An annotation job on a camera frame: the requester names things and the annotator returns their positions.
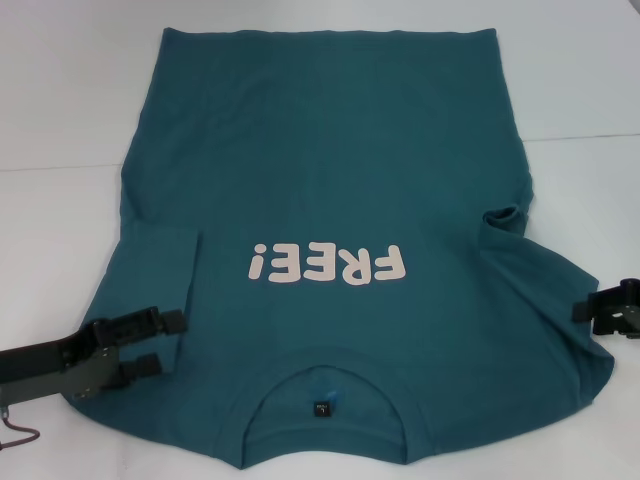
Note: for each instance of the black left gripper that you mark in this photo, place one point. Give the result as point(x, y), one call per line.
point(60, 370)

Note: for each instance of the teal shirt with FREE print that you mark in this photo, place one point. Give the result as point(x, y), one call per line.
point(325, 150)

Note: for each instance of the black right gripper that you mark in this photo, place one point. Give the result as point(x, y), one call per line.
point(631, 305)

